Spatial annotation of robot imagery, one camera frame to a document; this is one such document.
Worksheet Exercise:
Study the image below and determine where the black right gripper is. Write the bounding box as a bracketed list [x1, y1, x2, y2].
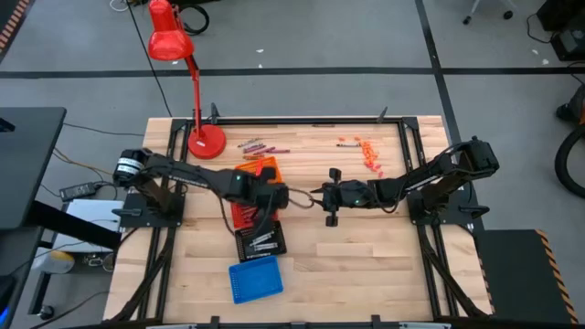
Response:
[310, 167, 372, 210]

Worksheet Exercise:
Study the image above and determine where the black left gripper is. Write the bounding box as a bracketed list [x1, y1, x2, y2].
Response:
[226, 171, 290, 216]

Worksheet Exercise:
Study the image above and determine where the red plastic basket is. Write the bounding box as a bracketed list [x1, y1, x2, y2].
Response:
[230, 200, 277, 230]

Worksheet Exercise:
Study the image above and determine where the orange plastic basket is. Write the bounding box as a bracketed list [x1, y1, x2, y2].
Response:
[235, 155, 283, 184]

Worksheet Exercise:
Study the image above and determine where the black plastic basket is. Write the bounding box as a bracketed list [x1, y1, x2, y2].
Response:
[234, 220, 288, 263]

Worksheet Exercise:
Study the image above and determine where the blue plastic basket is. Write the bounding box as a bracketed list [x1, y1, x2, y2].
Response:
[228, 254, 284, 305]

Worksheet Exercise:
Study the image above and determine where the white box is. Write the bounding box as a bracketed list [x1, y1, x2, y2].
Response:
[66, 199, 124, 252]

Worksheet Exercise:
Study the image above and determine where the red desk lamp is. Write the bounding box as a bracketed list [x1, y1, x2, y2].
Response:
[146, 0, 228, 160]

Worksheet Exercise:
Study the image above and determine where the black power adapter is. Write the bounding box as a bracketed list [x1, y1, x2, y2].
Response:
[58, 181, 104, 202]

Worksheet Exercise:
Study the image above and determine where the black hazard-striped platform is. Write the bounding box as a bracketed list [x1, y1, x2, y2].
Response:
[474, 228, 580, 324]

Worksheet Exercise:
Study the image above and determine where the pale yellow container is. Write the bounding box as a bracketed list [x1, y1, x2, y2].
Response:
[31, 249, 77, 274]

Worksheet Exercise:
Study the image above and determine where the black desk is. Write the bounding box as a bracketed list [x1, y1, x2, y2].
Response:
[0, 107, 123, 251]

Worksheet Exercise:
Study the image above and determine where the office chair base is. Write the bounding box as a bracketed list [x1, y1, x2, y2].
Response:
[462, 0, 517, 27]

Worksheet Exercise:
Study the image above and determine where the black vacuum cleaner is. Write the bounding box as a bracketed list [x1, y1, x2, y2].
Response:
[556, 84, 585, 124]

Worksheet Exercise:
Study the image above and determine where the black equipment case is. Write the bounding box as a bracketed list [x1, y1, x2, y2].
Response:
[537, 0, 585, 63]

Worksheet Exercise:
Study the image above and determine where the hazard-striped floor mat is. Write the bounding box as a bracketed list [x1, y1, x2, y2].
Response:
[0, 0, 31, 52]

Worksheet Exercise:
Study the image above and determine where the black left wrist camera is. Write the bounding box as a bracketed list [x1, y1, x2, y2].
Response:
[257, 165, 279, 185]

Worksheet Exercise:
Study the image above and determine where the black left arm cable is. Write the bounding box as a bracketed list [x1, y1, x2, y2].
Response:
[218, 186, 317, 238]

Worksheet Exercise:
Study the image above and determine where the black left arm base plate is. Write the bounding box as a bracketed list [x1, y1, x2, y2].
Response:
[112, 191, 186, 229]

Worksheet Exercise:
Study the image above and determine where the black lamp cable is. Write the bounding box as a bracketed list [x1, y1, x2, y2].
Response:
[125, 0, 174, 118]

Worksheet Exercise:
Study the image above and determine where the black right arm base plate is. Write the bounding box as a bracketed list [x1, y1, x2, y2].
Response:
[406, 189, 490, 226]

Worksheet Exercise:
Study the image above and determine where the black hose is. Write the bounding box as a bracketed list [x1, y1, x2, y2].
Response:
[554, 127, 585, 200]

